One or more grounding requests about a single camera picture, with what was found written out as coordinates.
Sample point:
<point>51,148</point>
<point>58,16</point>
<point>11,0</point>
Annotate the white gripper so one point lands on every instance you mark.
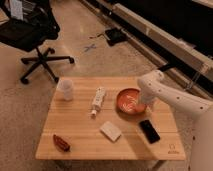
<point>146,97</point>

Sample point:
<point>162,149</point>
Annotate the orange ceramic bowl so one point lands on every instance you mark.
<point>128,101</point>

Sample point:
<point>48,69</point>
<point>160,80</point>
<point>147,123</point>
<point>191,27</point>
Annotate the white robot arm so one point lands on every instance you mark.
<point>199,108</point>

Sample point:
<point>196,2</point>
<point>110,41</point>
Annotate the black smartphone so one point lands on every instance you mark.
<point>149,131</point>

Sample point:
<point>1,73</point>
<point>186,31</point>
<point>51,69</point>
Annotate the white tube bottle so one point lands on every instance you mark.
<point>97,101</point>

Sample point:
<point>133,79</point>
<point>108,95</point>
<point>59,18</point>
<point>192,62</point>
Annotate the wooden table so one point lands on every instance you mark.
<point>72,121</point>

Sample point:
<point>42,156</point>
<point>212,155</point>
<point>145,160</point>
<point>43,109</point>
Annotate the black bag on floor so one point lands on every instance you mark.
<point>115,35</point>

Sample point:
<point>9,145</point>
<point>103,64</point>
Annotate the white plastic cup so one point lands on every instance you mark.
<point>66,87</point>

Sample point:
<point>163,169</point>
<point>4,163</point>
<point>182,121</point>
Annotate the dark red small dish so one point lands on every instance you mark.
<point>62,144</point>

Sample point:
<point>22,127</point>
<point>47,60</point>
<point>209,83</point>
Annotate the black office chair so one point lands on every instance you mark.
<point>29,34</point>

